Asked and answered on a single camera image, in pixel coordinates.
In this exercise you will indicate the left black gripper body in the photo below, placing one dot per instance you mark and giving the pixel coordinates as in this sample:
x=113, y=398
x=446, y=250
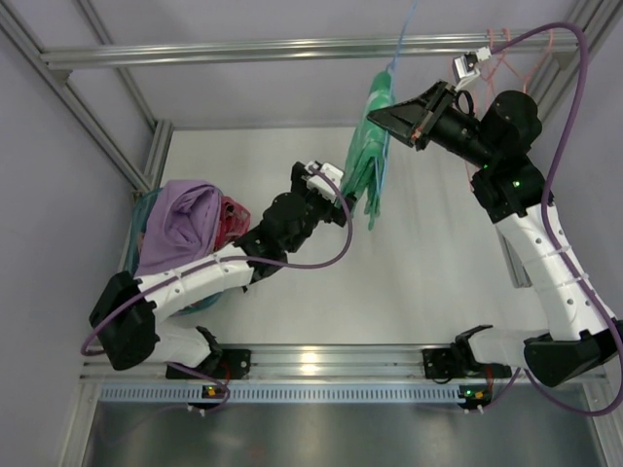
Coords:
x=336, y=208

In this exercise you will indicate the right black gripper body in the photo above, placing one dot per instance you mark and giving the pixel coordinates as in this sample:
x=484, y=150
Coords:
x=429, y=120

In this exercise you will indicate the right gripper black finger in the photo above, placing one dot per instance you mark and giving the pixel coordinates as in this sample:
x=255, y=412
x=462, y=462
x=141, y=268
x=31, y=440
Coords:
x=399, y=121
x=430, y=99

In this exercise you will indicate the blue wire hanger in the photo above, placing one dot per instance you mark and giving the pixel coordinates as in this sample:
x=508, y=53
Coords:
x=394, y=73

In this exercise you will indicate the green white patterned trousers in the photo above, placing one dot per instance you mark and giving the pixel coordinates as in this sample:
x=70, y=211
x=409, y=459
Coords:
x=366, y=161

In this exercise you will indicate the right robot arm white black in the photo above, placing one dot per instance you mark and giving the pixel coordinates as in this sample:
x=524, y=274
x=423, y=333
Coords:
x=512, y=191

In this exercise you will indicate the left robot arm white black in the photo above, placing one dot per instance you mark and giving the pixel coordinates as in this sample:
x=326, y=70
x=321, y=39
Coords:
x=132, y=319

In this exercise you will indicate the pink red garment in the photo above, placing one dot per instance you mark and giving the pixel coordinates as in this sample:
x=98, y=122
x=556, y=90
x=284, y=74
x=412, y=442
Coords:
x=233, y=222

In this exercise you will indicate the purple garment in basket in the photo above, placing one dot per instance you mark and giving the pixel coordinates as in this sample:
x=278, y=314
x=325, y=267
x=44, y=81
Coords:
x=181, y=227

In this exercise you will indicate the teal laundry basket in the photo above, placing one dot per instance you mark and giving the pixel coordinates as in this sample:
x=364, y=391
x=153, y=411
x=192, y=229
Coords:
x=138, y=226

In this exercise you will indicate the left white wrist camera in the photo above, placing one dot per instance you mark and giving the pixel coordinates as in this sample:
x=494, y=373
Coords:
x=324, y=178

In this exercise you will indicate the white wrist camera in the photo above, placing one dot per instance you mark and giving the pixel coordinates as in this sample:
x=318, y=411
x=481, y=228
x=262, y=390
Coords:
x=467, y=67
x=324, y=178

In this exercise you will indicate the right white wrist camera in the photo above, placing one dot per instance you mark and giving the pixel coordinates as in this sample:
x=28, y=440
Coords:
x=467, y=67

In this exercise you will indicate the pink wire hanger middle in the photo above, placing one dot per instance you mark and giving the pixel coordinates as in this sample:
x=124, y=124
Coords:
x=501, y=60

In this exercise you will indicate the pink wire hanger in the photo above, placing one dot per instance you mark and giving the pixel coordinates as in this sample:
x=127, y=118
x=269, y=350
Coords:
x=501, y=60
x=477, y=152
x=528, y=77

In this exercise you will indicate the pink wire hanger left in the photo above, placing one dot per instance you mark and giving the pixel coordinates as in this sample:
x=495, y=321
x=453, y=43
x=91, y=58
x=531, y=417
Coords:
x=477, y=152

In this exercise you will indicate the pink wire hanger right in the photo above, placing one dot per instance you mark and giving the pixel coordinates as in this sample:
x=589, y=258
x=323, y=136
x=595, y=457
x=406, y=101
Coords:
x=528, y=77

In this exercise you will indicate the aluminium hanging rail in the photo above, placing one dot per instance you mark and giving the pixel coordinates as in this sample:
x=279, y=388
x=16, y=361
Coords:
x=125, y=56

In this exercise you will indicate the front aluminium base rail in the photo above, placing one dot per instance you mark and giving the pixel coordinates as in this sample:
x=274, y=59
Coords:
x=325, y=363

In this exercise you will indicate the slotted grey cable duct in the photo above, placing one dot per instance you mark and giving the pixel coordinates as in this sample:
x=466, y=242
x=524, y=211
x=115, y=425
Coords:
x=291, y=393

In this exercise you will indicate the left aluminium frame posts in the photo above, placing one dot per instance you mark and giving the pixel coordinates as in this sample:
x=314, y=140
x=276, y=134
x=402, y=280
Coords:
x=18, y=32

